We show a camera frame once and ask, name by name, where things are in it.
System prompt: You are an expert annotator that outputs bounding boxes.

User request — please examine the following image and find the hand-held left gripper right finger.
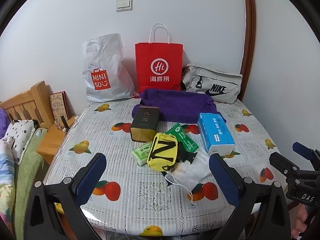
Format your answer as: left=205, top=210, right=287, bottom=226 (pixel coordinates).
left=209, top=153, right=292, bottom=240

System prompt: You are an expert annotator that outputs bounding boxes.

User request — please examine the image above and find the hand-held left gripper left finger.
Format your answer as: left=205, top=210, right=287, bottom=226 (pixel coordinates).
left=25, top=152, right=108, bottom=240

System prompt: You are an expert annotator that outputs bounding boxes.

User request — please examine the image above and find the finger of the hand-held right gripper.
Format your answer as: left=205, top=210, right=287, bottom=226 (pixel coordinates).
left=292, top=142, right=320, bottom=165
left=269, top=152, right=300, bottom=180

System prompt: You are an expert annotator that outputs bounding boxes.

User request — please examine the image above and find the face mask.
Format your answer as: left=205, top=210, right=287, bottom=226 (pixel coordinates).
left=165, top=152, right=213, bottom=205

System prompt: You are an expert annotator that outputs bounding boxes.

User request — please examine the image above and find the dark green wipes packet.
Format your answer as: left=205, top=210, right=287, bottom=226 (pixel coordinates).
left=165, top=122, right=200, bottom=157

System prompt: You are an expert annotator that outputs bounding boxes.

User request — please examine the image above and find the light green cassette pack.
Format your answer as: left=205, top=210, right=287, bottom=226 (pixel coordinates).
left=132, top=141, right=153, bottom=166

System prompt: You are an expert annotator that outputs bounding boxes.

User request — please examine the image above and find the yellow pouch with black stripes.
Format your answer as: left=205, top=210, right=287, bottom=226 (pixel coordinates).
left=146, top=132, right=178, bottom=173

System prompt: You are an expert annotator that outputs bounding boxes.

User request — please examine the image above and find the purple fabric bag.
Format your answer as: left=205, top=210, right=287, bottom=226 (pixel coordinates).
left=132, top=88, right=227, bottom=125

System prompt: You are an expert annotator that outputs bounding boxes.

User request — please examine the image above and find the person's right hand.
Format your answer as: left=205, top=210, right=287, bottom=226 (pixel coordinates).
left=291, top=204, right=320, bottom=240

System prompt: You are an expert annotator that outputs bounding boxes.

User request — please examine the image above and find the fruit-print tablecloth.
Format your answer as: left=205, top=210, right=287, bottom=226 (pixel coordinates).
left=42, top=97, right=295, bottom=240

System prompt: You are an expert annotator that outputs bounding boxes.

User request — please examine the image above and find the blue tissue pack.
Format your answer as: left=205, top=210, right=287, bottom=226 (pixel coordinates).
left=197, top=113, right=236, bottom=155

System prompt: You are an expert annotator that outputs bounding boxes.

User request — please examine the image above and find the small black stand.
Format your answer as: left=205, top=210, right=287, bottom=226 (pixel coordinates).
left=60, top=116, right=70, bottom=132

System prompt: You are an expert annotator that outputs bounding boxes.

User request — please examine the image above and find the dark square tin box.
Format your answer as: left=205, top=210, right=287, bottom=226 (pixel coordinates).
left=130, top=106, right=160, bottom=142

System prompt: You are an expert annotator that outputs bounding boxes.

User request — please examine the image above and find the patterned notebook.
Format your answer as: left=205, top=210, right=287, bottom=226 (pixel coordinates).
left=49, top=92, right=69, bottom=123

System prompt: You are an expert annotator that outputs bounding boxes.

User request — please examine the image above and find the white floral pillow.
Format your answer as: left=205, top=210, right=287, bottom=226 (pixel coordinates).
left=4, top=120, right=37, bottom=164

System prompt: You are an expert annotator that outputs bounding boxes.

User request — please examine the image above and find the colourful striped quilt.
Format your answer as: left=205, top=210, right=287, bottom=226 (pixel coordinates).
left=0, top=136, right=17, bottom=230

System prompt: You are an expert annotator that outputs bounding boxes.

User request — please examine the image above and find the grey fabric waist bag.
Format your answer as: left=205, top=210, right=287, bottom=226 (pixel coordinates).
left=181, top=63, right=243, bottom=104

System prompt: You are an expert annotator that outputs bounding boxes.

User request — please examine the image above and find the purple plush pillow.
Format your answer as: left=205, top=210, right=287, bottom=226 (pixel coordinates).
left=0, top=107, right=12, bottom=128

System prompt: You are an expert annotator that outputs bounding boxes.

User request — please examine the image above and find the white plastic shopping bag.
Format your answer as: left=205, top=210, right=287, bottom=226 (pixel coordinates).
left=82, top=33, right=135, bottom=103

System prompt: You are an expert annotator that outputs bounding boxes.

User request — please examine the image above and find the red paper bag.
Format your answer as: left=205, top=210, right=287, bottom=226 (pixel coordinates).
left=135, top=23, right=183, bottom=93

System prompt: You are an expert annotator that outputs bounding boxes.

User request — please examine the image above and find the brown wooden door frame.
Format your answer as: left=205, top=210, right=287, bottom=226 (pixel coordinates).
left=241, top=0, right=257, bottom=100

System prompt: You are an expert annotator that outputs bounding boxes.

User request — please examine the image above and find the white wall light switch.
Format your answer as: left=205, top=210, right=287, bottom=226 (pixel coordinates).
left=116, top=0, right=133, bottom=12

